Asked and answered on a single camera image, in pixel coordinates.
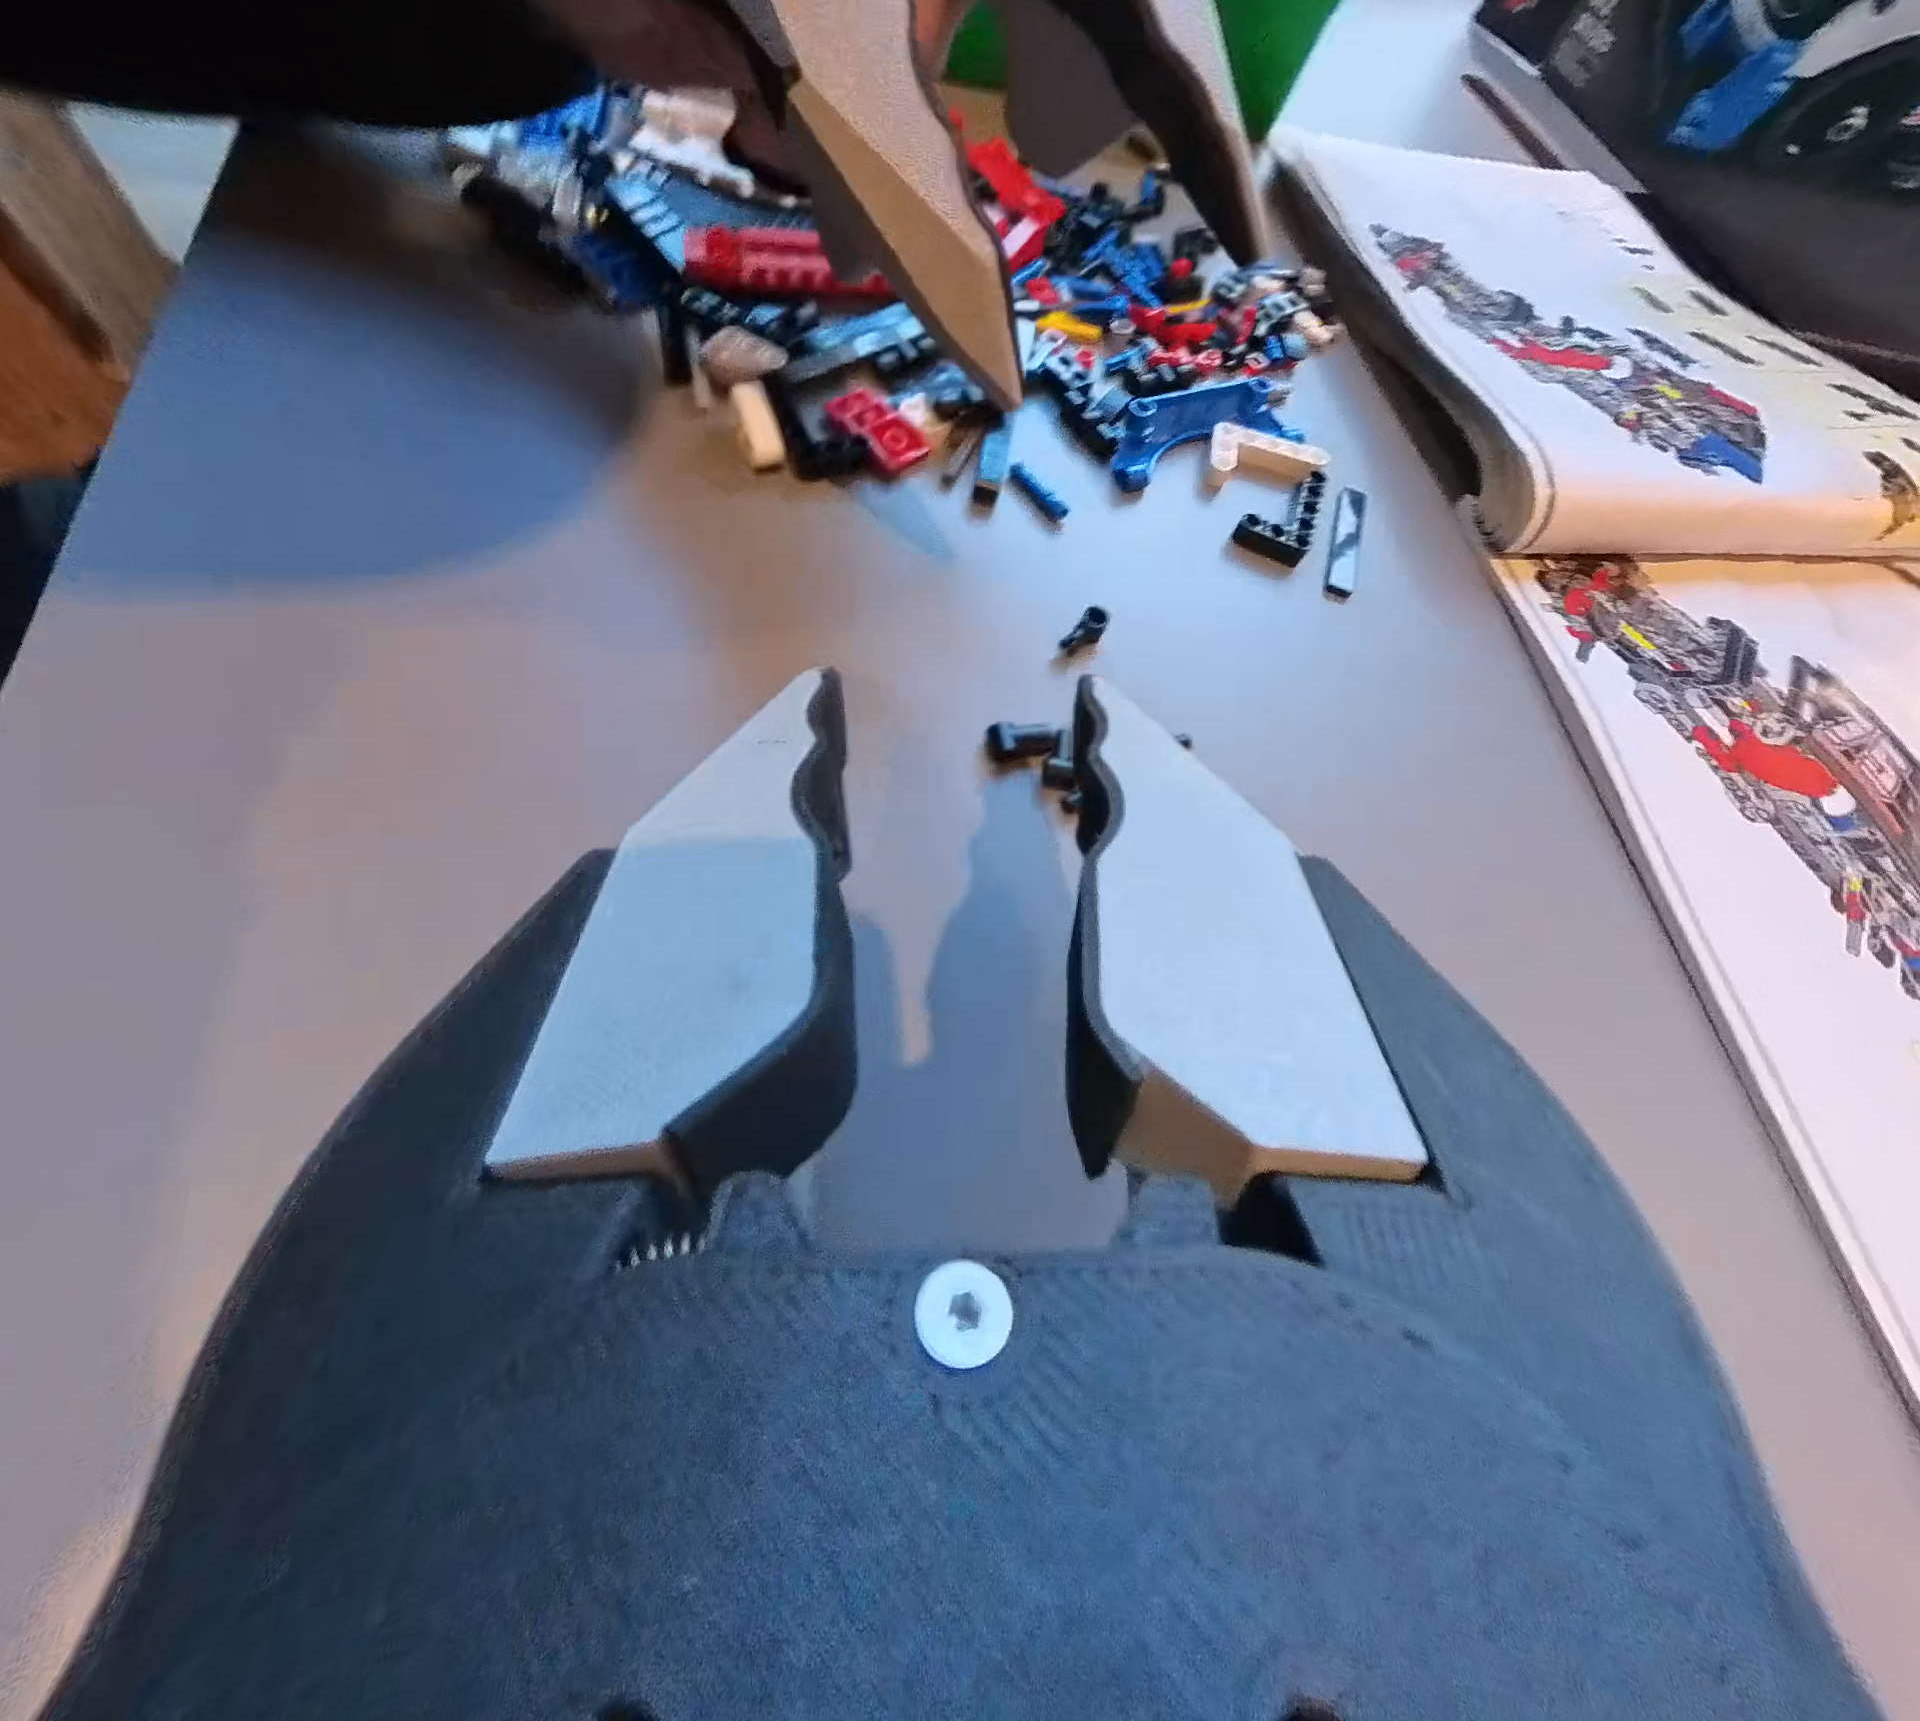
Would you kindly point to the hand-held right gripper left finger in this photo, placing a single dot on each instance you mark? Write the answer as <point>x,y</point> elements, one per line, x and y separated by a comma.
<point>705,971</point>

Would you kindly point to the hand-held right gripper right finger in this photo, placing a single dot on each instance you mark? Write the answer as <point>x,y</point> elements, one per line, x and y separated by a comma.
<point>1231,988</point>

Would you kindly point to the pile of toy bricks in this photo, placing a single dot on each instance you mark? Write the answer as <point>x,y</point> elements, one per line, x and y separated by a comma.
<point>840,268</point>

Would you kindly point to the grey desk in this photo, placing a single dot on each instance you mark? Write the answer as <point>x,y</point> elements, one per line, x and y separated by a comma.
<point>451,701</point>

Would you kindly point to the black toy pin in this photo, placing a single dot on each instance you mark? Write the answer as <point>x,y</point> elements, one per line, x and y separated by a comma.
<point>1083,629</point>
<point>1022,743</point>

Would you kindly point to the red studded toy brick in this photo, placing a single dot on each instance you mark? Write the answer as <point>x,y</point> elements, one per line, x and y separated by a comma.
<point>882,431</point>

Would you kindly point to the black flat toy tile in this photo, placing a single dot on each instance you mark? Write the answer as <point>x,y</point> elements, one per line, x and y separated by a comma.
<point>1347,543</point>

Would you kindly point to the black angled toy beam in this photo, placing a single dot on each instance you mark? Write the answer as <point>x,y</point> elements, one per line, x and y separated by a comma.
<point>1282,529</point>

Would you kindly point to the white angled toy beam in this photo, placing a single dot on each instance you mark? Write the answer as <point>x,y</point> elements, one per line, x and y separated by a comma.
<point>1268,450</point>

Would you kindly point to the toy car set box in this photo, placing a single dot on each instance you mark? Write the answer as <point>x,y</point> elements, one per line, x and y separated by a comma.
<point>1724,26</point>

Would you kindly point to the open instruction booklet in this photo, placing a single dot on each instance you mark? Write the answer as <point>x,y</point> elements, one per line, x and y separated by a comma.
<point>1651,297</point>

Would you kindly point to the wooden furniture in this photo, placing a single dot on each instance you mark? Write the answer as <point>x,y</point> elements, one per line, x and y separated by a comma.
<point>74,297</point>

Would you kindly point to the blue toy frame piece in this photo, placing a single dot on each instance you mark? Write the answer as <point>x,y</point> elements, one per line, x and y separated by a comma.
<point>1200,430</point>

